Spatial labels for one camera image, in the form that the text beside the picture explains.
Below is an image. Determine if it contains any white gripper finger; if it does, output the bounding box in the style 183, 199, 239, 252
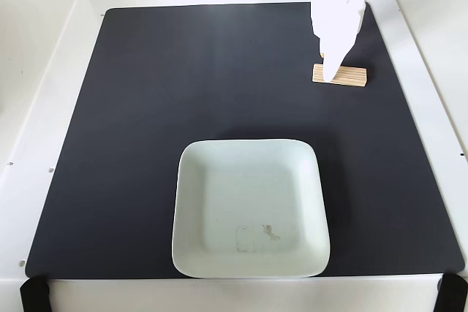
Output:
322, 15, 365, 85
310, 15, 331, 59

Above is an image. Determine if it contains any light plywood wooden block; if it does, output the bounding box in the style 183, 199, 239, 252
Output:
311, 63, 368, 88

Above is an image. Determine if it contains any white square plate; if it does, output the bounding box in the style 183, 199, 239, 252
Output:
170, 139, 332, 279

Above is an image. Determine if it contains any black rubber mat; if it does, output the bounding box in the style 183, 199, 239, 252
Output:
24, 1, 465, 279

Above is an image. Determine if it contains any black corner bracket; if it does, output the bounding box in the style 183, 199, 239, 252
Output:
434, 273, 468, 312
20, 275, 52, 312

